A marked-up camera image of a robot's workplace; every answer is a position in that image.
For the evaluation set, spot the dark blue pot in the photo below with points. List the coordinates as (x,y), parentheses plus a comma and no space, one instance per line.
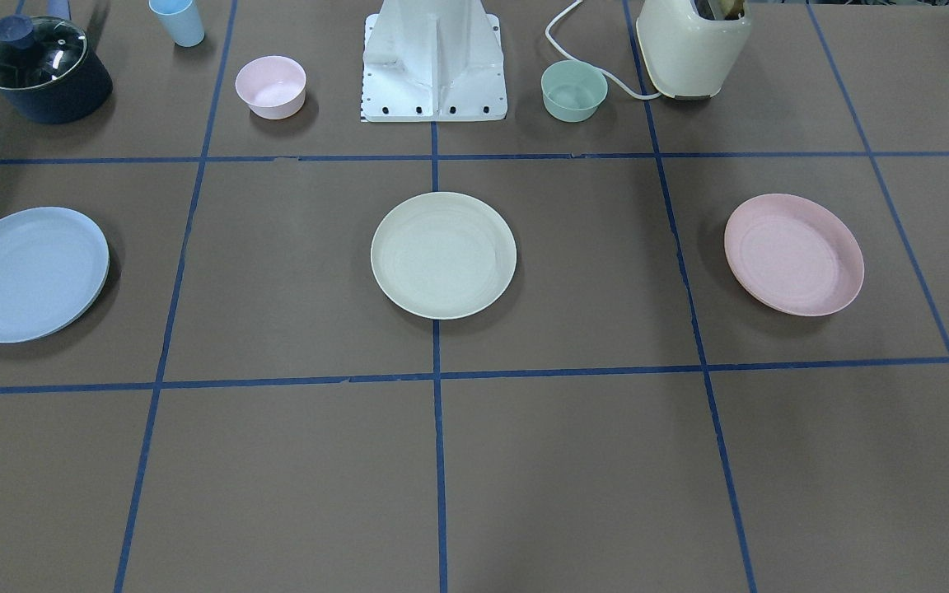
(74,96)

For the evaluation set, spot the light blue plate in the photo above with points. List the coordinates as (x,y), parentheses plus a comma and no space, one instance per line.
(54,263)

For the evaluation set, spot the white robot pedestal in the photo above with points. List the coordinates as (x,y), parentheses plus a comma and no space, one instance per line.
(433,62)

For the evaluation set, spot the toast slice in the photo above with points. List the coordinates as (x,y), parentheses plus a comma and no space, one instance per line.
(721,10)

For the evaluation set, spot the glass pot lid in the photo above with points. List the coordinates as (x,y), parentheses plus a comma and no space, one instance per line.
(37,50)

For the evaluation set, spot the pink bowl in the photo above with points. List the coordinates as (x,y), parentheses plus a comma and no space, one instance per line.
(274,87)

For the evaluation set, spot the pink plate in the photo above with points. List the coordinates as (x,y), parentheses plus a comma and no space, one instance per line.
(793,255)

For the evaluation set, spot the cream toaster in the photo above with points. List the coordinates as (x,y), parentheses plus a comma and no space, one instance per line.
(688,57)

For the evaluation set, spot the light blue cup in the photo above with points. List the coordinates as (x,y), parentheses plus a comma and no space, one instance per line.
(181,19)

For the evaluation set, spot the cream plate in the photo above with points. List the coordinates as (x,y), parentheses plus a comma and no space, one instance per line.
(443,255)

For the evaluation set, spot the green bowl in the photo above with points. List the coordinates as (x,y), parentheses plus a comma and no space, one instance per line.
(572,91)

